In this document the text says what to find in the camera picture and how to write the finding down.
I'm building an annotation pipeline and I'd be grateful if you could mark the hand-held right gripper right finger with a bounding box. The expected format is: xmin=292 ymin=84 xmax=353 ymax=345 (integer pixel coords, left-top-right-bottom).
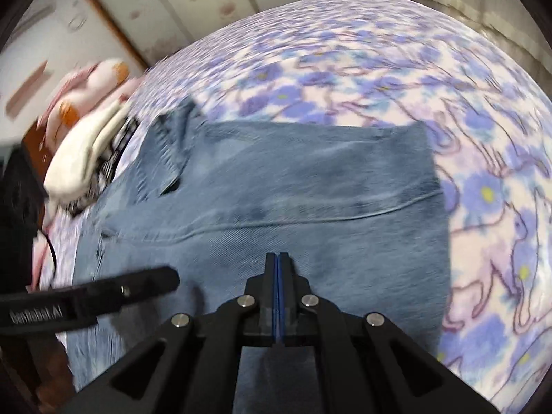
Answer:
xmin=278 ymin=251 xmax=499 ymax=414

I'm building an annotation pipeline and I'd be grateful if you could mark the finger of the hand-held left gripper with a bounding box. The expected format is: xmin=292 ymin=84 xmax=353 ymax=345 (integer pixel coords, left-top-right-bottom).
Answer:
xmin=82 ymin=266 xmax=181 ymax=324

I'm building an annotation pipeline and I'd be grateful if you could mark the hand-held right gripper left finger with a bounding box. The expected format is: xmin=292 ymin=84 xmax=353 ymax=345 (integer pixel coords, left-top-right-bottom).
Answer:
xmin=56 ymin=252 xmax=280 ymax=414

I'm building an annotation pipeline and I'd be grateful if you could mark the blue denim jacket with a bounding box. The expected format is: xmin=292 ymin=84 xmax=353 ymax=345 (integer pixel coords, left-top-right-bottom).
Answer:
xmin=65 ymin=97 xmax=451 ymax=414

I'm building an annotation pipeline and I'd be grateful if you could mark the wooden headboard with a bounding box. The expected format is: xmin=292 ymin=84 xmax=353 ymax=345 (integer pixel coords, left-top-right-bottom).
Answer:
xmin=21 ymin=121 xmax=57 ymax=169

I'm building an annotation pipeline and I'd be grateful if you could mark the folded white fleece garment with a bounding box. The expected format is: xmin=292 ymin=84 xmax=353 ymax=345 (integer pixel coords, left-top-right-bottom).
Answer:
xmin=43 ymin=101 xmax=132 ymax=203

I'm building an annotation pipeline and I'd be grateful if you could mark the black and white printed garment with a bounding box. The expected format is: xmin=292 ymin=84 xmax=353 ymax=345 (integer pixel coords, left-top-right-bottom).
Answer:
xmin=67 ymin=114 xmax=139 ymax=216

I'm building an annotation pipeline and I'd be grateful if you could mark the rolled pink bear-print quilt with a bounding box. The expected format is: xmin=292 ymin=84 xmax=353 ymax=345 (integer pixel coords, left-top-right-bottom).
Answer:
xmin=37 ymin=57 xmax=143 ymax=139

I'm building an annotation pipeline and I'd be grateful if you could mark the purple floral blanket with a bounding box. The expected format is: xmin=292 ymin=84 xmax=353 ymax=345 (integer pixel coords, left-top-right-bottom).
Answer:
xmin=32 ymin=0 xmax=552 ymax=414

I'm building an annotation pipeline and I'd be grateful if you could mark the lace-covered furniture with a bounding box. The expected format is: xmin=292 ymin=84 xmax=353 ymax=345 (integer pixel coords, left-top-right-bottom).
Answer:
xmin=405 ymin=0 xmax=552 ymax=96

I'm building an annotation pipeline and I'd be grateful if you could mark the black cable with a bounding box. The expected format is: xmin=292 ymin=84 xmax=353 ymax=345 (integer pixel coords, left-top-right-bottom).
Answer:
xmin=37 ymin=228 xmax=59 ymax=285

